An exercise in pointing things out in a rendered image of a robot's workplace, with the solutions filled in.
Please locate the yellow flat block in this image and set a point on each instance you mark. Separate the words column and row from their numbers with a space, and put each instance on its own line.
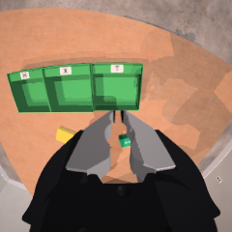
column 64, row 135

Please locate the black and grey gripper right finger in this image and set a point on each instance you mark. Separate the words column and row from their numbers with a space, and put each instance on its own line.
column 151, row 151

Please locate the green three-compartment bin rack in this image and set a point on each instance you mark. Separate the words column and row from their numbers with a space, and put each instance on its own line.
column 68, row 90

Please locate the green nine-volt battery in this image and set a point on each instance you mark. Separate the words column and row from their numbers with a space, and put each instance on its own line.
column 124, row 140

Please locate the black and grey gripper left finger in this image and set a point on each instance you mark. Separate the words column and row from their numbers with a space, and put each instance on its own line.
column 87, row 152

